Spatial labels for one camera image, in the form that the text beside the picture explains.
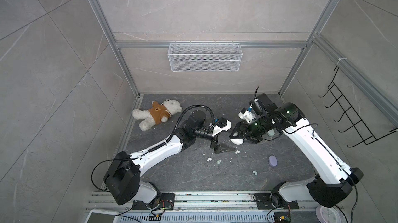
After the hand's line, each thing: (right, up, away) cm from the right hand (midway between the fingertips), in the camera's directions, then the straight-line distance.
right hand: (234, 137), depth 66 cm
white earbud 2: (-10, -17, +20) cm, 28 cm away
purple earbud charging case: (+26, -17, +20) cm, 37 cm away
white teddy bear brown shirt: (-43, +9, +32) cm, 54 cm away
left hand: (0, 0, 0) cm, 0 cm away
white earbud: (+7, -13, +24) cm, 28 cm away
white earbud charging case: (+1, -2, -1) cm, 2 cm away
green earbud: (+14, -22, +16) cm, 31 cm away
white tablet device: (-60, -34, 0) cm, 69 cm away
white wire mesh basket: (-12, +46, +35) cm, 59 cm away
